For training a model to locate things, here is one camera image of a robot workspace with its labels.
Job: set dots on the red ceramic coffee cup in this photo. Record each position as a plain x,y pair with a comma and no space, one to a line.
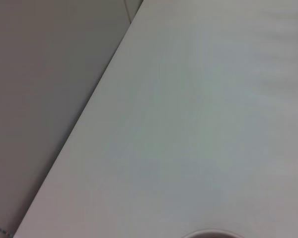
213,233

